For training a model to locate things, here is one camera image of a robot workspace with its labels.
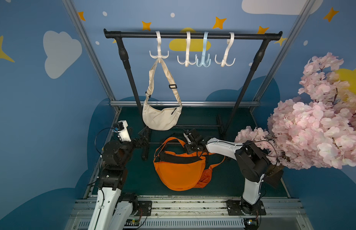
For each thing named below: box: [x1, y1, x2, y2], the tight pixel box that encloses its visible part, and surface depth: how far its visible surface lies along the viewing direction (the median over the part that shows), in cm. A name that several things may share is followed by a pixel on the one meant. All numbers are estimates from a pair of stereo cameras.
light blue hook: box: [196, 31, 212, 68], surface depth 58 cm
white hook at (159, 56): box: [149, 30, 169, 59], surface depth 60 cm
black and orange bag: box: [153, 150, 206, 170], surface depth 88 cm
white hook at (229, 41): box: [214, 32, 236, 68], surface depth 56 cm
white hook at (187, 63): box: [177, 31, 198, 68], surface depth 55 cm
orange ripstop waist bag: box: [194, 168, 212, 189], surface depth 84 cm
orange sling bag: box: [153, 137, 226, 192], surface depth 85 cm
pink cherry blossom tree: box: [234, 52, 356, 171], surface depth 52 cm
